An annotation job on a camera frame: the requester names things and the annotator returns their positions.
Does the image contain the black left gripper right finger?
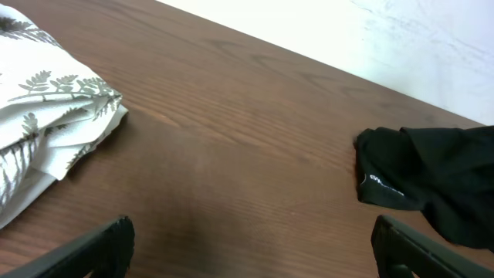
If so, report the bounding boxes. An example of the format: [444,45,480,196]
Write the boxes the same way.
[371,215,493,278]

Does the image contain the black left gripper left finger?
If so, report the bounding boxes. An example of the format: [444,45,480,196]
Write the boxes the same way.
[1,216,135,278]

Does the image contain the black t-shirt with logo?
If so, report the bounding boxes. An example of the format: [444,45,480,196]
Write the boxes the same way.
[354,126,493,250]

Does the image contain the white fern-print cloth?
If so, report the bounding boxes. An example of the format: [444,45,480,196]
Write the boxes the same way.
[1,5,128,226]

